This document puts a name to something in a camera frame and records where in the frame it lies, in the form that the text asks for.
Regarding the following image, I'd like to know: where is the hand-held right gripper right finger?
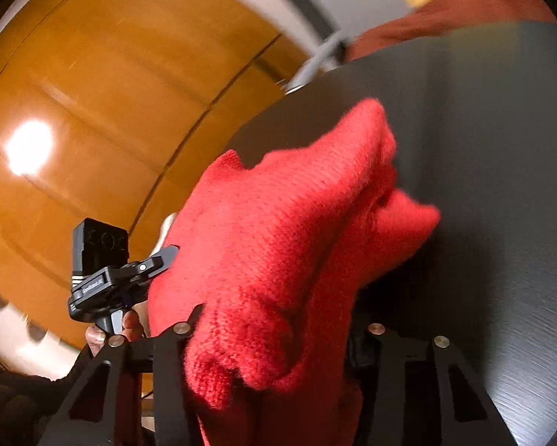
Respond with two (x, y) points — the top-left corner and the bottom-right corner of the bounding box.
(348, 323), (521, 446)

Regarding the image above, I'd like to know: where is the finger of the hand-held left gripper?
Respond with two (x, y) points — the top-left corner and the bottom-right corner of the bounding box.
(139, 245), (181, 285)

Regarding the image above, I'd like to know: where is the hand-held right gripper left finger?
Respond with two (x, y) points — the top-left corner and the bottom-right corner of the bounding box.
(37, 303), (207, 446)

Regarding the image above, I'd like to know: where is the red knit sweater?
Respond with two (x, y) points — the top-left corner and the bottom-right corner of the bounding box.
(146, 98), (442, 446)

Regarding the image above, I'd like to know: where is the person's left hand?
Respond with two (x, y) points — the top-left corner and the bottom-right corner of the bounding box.
(86, 303), (148, 350)

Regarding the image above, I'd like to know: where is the wooden cabinet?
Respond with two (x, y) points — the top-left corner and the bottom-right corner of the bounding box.
(0, 0), (316, 368)

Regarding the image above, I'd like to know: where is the rust quilted jacket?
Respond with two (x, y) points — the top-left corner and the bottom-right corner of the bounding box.
(346, 0), (557, 63)

